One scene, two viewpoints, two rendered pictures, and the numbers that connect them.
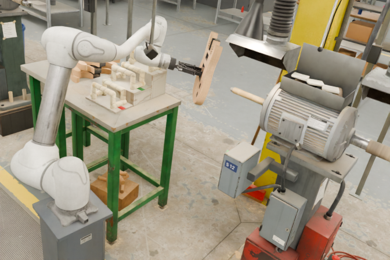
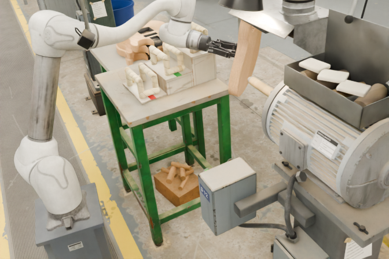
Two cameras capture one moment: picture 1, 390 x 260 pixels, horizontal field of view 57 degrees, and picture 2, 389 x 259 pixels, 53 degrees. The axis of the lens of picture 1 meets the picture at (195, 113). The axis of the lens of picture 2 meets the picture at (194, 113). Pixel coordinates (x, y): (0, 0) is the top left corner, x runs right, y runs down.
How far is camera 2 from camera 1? 83 cm
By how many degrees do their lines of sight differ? 27
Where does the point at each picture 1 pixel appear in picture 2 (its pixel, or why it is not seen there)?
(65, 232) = (46, 237)
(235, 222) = not seen: hidden behind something
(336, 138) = (348, 175)
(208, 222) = not seen: hidden behind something
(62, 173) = (37, 174)
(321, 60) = (354, 37)
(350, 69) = not seen: outside the picture
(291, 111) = (293, 121)
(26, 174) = (20, 170)
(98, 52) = (64, 39)
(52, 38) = (32, 25)
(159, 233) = (214, 243)
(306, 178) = (325, 225)
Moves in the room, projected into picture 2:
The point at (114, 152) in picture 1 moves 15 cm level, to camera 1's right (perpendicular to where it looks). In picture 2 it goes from (137, 150) to (162, 156)
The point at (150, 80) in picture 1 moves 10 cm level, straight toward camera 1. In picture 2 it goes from (190, 64) to (184, 72)
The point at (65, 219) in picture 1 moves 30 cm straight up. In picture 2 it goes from (51, 223) to (29, 168)
